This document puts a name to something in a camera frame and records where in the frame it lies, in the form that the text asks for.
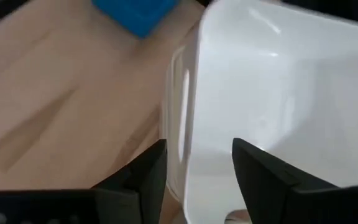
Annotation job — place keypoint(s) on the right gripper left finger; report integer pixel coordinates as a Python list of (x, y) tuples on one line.
[(141, 186)]

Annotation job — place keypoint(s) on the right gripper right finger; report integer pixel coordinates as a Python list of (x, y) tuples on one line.
[(259, 180)]

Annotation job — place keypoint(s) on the white plastic basket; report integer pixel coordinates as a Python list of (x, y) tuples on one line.
[(275, 77)]

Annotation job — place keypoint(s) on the blue plastic mesh basket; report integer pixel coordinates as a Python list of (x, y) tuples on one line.
[(135, 15)]

